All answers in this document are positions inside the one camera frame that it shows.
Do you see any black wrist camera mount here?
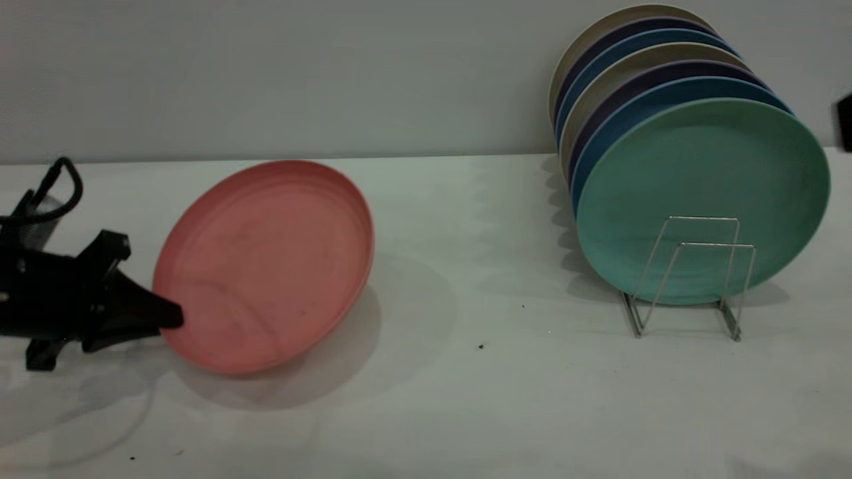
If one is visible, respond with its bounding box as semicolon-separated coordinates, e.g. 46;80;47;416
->
0;190;64;253

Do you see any black camera cable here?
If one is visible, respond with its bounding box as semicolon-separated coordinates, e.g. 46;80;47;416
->
30;156;85;224

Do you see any dark purple round plate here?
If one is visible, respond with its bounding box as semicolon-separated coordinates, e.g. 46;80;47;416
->
551;17;720;127
566;61;771;184

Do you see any metal wire plate rack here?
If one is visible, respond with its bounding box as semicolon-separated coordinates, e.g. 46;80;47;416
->
620;216;757;342

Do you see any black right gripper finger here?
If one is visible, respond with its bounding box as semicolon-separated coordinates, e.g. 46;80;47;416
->
837;93;852;152

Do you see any beige round plate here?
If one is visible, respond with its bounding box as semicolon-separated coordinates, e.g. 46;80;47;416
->
559;42;753;177
548;4;714;127

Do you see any pink round plate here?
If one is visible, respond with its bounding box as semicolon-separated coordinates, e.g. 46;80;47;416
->
152;160;375;375

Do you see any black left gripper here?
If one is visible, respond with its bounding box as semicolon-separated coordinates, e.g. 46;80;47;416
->
0;230;184;371

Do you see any green round plate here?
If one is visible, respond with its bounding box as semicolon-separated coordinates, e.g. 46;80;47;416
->
576;98;831;307

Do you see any blue round plate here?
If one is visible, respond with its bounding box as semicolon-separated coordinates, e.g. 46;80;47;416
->
570;76;794;220
554;28;740;147

